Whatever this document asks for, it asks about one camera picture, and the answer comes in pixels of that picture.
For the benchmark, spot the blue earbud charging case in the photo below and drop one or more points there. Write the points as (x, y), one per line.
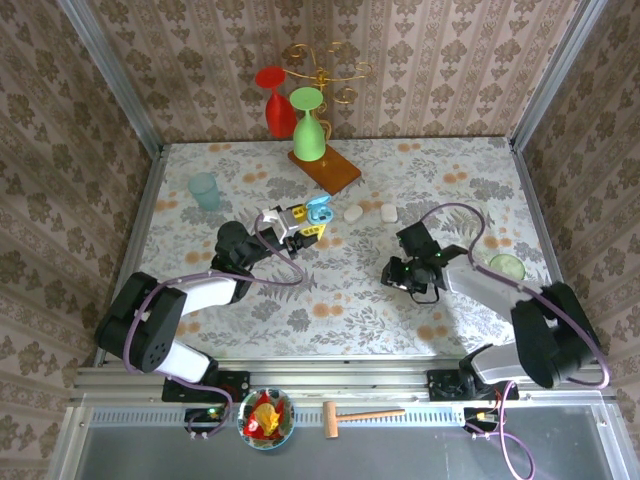
(320, 212)

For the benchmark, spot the white earbud case with display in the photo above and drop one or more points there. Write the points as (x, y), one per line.
(352, 214)

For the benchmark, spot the white earbud charging case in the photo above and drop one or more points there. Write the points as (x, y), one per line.
(389, 213)

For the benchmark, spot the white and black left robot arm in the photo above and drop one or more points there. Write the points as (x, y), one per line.
(210, 292)

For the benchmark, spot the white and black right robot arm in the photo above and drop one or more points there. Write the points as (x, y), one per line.
(475, 285)

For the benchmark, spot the green earbud charging case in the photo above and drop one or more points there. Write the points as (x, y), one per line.
(507, 266)

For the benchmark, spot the gold glass rack stand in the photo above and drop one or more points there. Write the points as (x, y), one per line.
(335, 172)

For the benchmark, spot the teal plastic cup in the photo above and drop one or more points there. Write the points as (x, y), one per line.
(205, 192)

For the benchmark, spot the green plastic wine glass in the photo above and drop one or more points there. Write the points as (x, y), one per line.
(307, 140)

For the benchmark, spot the red plastic wine glass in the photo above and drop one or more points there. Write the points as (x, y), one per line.
(279, 117)

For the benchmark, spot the small black connector board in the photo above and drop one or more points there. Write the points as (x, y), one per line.
(475, 416)
(200, 415)

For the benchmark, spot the red and yellow wrappers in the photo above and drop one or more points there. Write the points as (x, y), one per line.
(265, 417)

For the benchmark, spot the wooden mallet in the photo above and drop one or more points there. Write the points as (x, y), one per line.
(331, 420)

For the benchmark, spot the glass bowl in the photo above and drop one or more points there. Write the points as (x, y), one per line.
(242, 425)

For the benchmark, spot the aluminium table edge rail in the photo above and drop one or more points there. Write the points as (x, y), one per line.
(537, 200)
(144, 210)

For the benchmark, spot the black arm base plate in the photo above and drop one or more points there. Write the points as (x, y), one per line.
(237, 385)
(437, 385)

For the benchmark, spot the aluminium mounting rail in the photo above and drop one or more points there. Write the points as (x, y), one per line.
(350, 380)

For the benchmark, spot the aluminium corner post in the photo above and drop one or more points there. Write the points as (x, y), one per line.
(120, 85)
(555, 75)

